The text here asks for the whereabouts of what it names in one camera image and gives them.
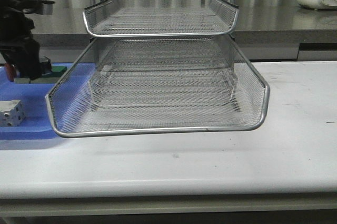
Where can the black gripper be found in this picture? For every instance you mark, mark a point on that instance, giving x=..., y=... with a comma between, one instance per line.
x=17, y=44

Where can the red emergency stop button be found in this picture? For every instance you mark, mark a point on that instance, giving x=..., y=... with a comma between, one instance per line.
x=14, y=73

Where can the green terminal block component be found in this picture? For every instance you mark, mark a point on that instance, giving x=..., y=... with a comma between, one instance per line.
x=49, y=78

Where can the white electrical block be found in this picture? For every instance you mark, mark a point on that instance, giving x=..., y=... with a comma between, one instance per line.
x=12, y=113

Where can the steel back counter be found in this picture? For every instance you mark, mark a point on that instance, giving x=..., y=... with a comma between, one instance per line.
x=280, y=33

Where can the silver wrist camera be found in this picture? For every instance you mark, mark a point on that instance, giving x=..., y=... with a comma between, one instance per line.
x=42, y=7

